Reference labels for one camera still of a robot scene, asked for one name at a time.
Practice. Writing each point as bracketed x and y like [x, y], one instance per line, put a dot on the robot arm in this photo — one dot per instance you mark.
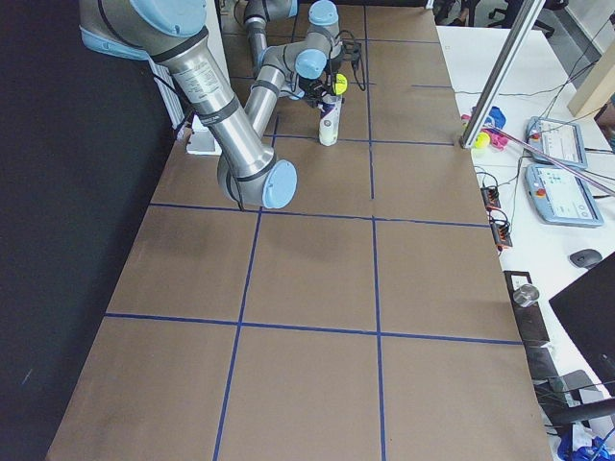
[281, 65]
[174, 34]

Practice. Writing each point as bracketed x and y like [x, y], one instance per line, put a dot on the teach pendant tablet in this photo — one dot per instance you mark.
[560, 198]
[557, 139]

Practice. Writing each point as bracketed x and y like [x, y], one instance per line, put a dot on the white tennis ball can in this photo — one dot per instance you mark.
[330, 109]

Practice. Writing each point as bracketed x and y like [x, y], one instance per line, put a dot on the orange black power strip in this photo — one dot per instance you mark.
[498, 221]

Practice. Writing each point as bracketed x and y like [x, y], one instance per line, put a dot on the blue and pink cloth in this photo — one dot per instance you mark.
[495, 118]

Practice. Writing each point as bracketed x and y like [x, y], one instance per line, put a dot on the near teach pendant tablet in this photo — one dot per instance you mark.
[560, 198]

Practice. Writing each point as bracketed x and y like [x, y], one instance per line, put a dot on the far teach pendant tablet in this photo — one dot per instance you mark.
[557, 139]

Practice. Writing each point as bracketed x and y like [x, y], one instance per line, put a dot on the aluminium frame post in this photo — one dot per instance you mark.
[515, 39]

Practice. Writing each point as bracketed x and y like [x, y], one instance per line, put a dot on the black computer mouse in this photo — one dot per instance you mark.
[586, 258]

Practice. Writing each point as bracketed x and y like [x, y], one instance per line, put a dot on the metal cup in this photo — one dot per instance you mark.
[525, 295]

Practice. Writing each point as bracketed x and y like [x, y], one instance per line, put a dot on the black monitor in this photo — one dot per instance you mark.
[585, 309]

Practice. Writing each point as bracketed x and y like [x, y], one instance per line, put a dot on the spare tennis ball on desk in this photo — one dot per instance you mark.
[482, 141]

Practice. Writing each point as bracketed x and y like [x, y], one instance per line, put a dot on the yellow tennis ball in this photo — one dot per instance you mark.
[339, 84]

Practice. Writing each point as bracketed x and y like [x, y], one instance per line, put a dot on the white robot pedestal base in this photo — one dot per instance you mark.
[201, 141]

